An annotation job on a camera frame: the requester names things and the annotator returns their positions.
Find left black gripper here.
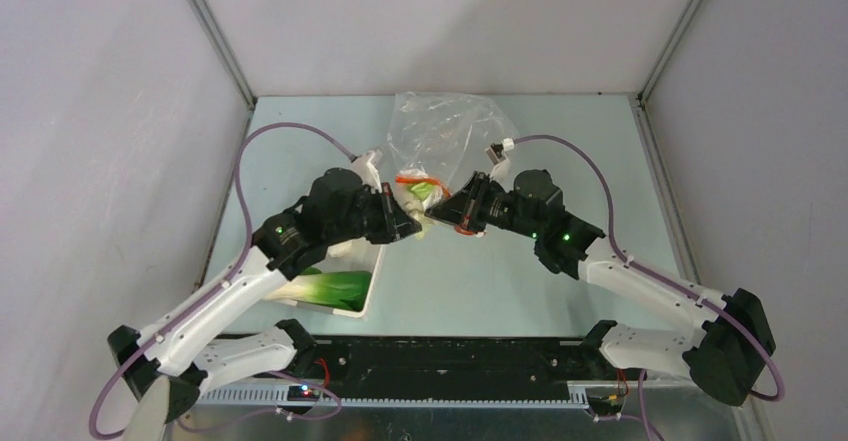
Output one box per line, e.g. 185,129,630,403
325,181,421,245

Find clear zip top bag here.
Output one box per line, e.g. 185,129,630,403
387,92,518,198

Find white cauliflower with green leaves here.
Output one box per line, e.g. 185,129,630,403
395,178,445,239

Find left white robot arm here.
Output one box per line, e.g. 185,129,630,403
108,168,422,423

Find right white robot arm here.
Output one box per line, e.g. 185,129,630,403
426,170,776,406

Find white perforated plastic basket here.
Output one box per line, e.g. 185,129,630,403
263,239,385,318

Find green bok choy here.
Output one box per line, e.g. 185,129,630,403
263,270,372,312

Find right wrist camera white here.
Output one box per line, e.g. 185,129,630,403
486,138,515,183

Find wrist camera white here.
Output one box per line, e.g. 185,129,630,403
486,138,515,183
350,148,383,192

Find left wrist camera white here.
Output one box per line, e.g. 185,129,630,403
350,148,383,192

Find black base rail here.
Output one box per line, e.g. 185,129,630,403
287,335,618,402

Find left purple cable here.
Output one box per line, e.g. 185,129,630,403
89,122,362,441

